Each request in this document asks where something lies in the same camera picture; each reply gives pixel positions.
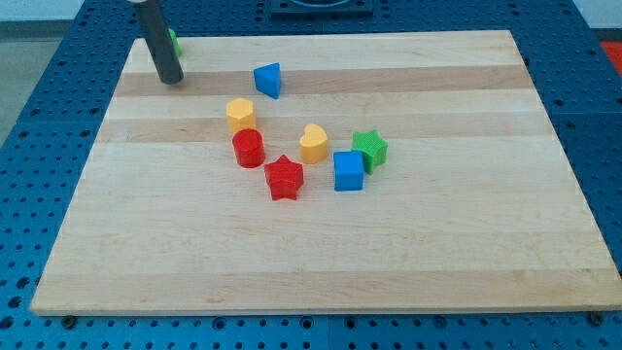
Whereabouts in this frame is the yellow heart block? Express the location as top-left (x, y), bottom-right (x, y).
top-left (299, 124), bottom-right (328, 164)

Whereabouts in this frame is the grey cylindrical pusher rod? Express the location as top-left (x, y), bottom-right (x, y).
top-left (129, 0), bottom-right (184, 86)

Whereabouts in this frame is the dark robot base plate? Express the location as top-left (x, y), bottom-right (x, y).
top-left (267, 0), bottom-right (374, 18)

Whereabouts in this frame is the red cylinder block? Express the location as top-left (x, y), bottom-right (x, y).
top-left (232, 128), bottom-right (265, 168)

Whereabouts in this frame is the yellow hexagon block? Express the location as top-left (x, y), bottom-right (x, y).
top-left (225, 98), bottom-right (257, 133)

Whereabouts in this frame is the blue cube block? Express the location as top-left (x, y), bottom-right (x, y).
top-left (333, 151), bottom-right (364, 192)

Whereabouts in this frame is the blue triangle block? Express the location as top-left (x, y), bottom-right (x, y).
top-left (253, 62), bottom-right (282, 99)

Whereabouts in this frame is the red star block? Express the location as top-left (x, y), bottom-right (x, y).
top-left (264, 155), bottom-right (304, 200)

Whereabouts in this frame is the green block behind rod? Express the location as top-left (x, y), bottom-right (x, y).
top-left (168, 28), bottom-right (183, 57)

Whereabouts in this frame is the green star block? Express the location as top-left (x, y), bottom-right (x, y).
top-left (352, 129), bottom-right (388, 175)

